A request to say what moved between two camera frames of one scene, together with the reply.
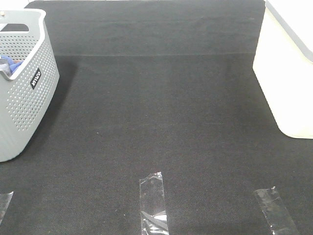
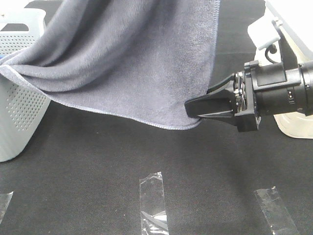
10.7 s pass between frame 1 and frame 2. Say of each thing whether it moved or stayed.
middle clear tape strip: stayed
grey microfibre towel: moved
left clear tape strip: stayed
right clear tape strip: stayed
